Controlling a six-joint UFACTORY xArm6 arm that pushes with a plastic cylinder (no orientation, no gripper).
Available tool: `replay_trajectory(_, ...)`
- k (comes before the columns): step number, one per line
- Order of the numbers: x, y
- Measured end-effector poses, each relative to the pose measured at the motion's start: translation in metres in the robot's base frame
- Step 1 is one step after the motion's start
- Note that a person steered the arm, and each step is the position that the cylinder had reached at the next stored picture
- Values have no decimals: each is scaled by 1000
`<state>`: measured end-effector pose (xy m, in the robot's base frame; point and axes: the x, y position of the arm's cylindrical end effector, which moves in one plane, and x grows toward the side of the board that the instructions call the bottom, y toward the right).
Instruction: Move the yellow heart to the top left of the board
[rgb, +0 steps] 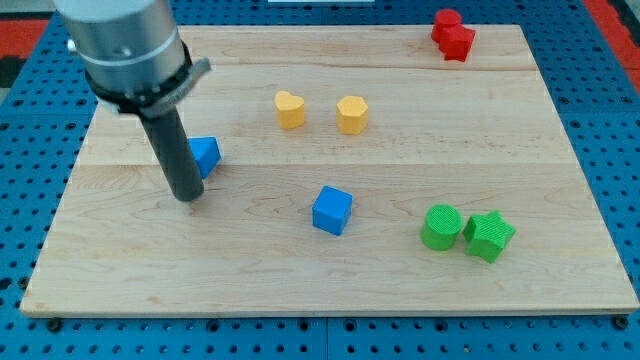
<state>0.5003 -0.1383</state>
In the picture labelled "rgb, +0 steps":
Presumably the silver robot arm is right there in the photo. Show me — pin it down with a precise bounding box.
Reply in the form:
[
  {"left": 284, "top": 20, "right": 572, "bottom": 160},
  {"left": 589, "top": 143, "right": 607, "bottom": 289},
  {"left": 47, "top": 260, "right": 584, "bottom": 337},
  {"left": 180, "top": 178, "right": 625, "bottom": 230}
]
[{"left": 54, "top": 0, "right": 211, "bottom": 118}]

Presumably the wooden board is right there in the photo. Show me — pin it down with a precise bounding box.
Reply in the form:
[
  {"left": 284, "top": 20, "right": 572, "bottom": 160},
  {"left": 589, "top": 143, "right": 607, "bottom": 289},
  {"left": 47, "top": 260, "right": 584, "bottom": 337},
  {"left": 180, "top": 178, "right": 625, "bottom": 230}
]
[{"left": 21, "top": 25, "right": 639, "bottom": 318}]

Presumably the yellow heart block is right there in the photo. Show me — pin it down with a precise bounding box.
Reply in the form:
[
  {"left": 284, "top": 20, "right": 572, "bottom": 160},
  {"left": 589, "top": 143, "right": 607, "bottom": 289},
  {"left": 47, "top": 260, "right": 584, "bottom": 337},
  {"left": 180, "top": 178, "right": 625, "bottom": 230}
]
[{"left": 274, "top": 91, "right": 306, "bottom": 130}]

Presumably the blue cube block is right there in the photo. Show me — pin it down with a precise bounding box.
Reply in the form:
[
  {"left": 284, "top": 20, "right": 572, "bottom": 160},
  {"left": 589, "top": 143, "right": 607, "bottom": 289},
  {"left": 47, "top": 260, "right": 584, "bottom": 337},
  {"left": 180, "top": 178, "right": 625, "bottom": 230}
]
[{"left": 312, "top": 186, "right": 353, "bottom": 236}]

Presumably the yellow hexagon block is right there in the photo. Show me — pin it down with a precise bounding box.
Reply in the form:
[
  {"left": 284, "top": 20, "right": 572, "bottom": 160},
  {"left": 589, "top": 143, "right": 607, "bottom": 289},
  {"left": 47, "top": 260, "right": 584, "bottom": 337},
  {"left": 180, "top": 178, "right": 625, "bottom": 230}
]
[{"left": 336, "top": 96, "right": 369, "bottom": 135}]

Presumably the blue triangle block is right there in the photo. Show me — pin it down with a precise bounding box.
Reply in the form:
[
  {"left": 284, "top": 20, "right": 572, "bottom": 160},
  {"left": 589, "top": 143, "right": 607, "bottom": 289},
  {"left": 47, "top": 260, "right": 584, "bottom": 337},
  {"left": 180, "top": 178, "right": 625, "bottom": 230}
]
[{"left": 188, "top": 136, "right": 222, "bottom": 179}]

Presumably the green cylinder block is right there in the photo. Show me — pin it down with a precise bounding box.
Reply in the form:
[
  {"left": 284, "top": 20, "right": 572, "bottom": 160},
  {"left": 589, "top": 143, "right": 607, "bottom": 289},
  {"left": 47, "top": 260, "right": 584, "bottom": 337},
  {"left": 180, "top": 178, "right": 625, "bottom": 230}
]
[{"left": 420, "top": 204, "right": 463, "bottom": 251}]

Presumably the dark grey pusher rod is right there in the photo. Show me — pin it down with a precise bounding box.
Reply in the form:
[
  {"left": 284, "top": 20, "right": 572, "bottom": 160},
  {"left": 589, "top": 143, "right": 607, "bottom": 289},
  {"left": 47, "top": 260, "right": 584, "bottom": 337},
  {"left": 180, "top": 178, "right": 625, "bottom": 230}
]
[{"left": 140, "top": 109, "right": 204, "bottom": 202}]

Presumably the green star block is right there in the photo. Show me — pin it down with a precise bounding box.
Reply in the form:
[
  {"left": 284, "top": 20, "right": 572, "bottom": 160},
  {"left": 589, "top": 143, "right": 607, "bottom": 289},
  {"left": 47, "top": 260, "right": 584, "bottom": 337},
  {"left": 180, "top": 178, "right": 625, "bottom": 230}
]
[{"left": 462, "top": 210, "right": 516, "bottom": 264}]

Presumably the red cylinder block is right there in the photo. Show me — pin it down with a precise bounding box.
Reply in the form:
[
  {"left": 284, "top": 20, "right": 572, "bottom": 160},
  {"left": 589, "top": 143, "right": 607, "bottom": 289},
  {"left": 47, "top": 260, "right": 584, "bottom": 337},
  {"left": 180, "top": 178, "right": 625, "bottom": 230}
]
[{"left": 431, "top": 8, "right": 462, "bottom": 43}]

